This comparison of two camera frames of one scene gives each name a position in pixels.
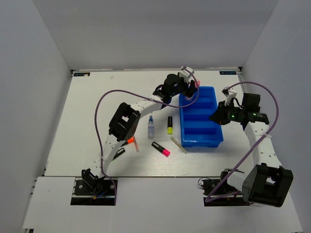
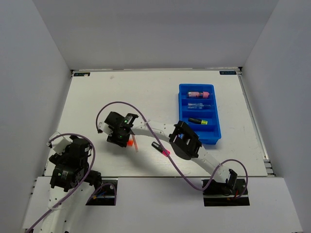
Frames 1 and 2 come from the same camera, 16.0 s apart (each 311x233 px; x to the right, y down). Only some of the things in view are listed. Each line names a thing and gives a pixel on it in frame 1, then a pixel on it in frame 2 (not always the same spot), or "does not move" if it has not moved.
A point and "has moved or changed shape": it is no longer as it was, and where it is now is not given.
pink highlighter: [163, 150] does not move
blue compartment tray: [197, 129] does not move
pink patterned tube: [197, 85] to [195, 94]
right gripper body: [229, 113] to [117, 138]
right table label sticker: [228, 72] does not move
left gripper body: [182, 88] to [57, 158]
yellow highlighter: [170, 125] to [195, 121]
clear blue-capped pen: [151, 128] has moved or changed shape
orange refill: [135, 144] does not move
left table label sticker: [81, 74] does not move
